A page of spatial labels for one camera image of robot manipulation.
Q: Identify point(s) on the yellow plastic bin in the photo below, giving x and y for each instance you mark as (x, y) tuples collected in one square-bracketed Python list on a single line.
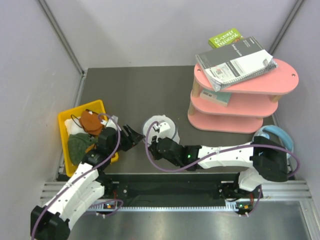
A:
[(95, 106)]

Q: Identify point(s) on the white garment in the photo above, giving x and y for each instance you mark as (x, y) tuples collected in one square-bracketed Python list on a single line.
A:
[(73, 126)]

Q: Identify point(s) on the light blue headphones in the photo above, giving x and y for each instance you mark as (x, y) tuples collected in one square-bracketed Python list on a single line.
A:
[(279, 132)]

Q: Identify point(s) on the green treehouse book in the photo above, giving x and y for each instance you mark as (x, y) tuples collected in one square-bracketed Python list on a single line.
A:
[(230, 36)]

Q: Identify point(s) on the mustard yellow garment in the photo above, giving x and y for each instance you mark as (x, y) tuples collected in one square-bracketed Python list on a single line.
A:
[(91, 147)]

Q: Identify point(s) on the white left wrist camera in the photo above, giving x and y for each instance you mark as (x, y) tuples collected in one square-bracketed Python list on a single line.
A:
[(111, 122)]

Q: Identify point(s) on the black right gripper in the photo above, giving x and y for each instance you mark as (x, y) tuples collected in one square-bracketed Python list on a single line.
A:
[(153, 149)]

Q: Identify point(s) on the teal paperback book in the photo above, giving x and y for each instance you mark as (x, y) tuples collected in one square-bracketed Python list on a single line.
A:
[(221, 98)]

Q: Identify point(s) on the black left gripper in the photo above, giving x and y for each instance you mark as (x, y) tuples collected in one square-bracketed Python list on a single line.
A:
[(133, 138)]

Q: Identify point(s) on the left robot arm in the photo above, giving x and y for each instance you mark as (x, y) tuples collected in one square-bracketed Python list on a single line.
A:
[(55, 220)]

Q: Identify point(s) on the pink three-tier shelf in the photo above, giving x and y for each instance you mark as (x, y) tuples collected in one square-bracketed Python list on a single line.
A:
[(250, 101)]

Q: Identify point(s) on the grey spiral-bound manual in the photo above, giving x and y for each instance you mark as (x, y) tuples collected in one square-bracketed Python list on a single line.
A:
[(235, 63)]

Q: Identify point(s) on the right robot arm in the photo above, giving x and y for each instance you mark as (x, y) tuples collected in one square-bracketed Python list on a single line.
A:
[(263, 159)]

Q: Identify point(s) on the orange bra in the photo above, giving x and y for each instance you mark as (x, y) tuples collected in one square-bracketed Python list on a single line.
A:
[(91, 123)]

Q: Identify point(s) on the green garment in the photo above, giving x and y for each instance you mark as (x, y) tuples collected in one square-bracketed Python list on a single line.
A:
[(77, 145)]

